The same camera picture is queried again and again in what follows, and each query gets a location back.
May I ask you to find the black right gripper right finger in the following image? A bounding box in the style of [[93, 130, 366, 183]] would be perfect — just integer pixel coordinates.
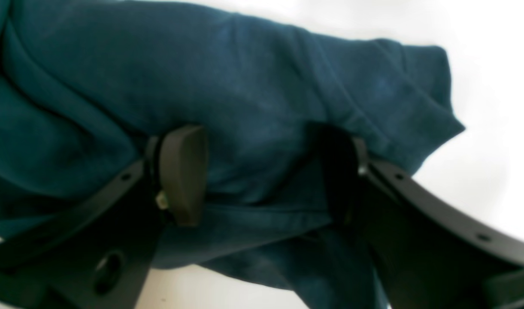
[[318, 126, 524, 309]]

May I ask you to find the dark navy t-shirt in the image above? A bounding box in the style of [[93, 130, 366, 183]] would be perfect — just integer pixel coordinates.
[[0, 0, 464, 309]]

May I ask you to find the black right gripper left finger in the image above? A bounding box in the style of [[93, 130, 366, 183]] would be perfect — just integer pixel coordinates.
[[0, 125, 209, 309]]

